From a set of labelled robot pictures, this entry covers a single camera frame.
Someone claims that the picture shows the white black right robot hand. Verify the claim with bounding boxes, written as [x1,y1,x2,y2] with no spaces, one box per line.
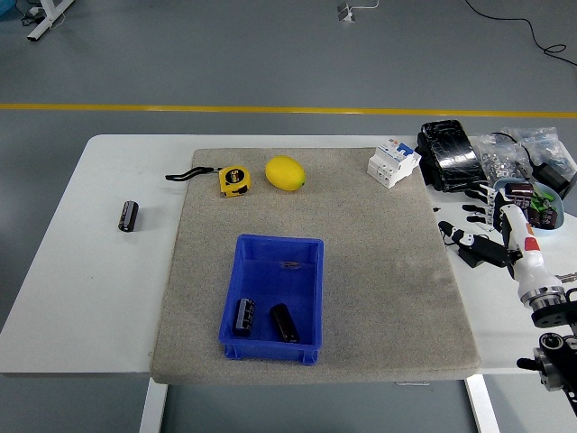
[437,182,564,299]

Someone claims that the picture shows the blue plastic box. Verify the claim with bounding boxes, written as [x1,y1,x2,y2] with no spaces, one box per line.
[219,233,325,364]

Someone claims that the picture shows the small black plug adapter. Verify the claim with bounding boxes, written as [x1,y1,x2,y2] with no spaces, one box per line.
[457,245,492,268]

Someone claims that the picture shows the green plastic parts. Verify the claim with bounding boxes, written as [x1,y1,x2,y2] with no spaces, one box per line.
[531,190,555,211]

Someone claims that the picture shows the light blue bowl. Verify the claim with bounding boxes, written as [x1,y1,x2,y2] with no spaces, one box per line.
[491,178,565,232]

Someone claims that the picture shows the black power adapter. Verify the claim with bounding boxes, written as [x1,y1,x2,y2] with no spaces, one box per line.
[531,161,574,199]

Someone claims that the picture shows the clear bag of washers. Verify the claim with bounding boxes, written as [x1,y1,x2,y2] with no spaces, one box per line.
[475,133,532,181]

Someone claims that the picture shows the clear plastic bag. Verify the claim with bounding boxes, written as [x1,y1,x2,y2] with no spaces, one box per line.
[502,126,577,173]

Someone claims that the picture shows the glossy black case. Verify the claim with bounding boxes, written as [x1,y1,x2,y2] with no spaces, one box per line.
[415,119,490,194]

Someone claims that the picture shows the white table leg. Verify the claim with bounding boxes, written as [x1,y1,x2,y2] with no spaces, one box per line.
[138,377,169,433]
[465,373,500,433]

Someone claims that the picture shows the white circuit breaker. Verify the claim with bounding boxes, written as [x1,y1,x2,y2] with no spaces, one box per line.
[366,138,422,189]

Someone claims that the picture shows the grey-brown mat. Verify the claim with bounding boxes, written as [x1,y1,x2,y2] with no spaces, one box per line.
[149,147,481,386]

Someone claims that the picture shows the yellow lemon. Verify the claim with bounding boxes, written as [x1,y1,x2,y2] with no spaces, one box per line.
[264,154,307,192]

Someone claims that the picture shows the yellow tape measure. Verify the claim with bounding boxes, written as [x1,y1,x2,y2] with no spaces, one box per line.
[164,165,252,199]

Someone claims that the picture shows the white table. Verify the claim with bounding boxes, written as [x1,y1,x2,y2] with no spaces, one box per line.
[0,134,577,378]

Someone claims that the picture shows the black floor cable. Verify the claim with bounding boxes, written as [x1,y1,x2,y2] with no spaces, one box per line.
[463,0,577,69]

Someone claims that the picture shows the white background desk frame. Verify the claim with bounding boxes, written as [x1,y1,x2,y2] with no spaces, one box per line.
[26,0,76,42]

